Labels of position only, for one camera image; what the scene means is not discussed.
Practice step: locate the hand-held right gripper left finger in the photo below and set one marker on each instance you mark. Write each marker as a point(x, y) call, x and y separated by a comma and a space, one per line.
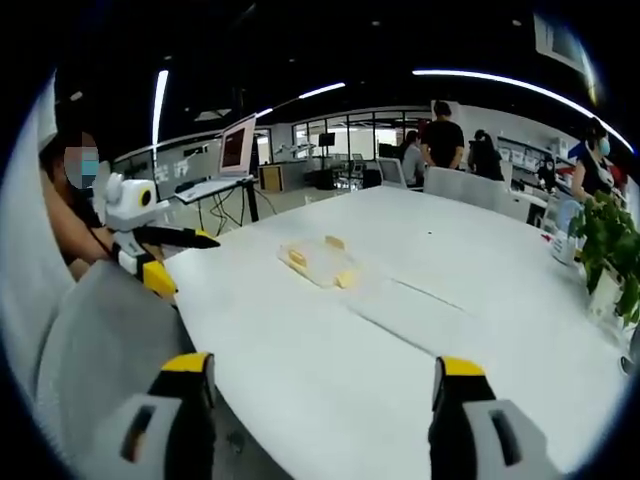
point(165, 430)

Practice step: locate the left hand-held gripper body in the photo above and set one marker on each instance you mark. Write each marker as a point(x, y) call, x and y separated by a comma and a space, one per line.
point(127, 202)

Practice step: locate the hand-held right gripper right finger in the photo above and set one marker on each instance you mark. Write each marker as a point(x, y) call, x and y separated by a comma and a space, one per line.
point(465, 430)

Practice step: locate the long ceiling light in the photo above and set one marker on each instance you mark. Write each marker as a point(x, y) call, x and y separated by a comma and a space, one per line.
point(520, 87)
point(322, 90)
point(160, 105)

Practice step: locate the pink laptop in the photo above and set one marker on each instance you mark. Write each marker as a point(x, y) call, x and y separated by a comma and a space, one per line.
point(235, 150)

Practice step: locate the wooden cabinet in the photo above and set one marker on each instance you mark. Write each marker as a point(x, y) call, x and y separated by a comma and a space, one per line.
point(271, 178)

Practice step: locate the black monitor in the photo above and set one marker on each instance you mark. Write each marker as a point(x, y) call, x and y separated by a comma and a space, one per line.
point(328, 139)

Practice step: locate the white cup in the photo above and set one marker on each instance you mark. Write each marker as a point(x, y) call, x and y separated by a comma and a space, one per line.
point(565, 250)

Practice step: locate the white office chair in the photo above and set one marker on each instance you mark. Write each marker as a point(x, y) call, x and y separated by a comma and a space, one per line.
point(392, 172)

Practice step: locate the green potted plant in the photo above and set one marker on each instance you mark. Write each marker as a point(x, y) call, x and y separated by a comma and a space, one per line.
point(607, 235)

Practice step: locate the grey office chair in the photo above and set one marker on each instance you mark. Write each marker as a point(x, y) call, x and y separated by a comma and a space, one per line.
point(465, 187)

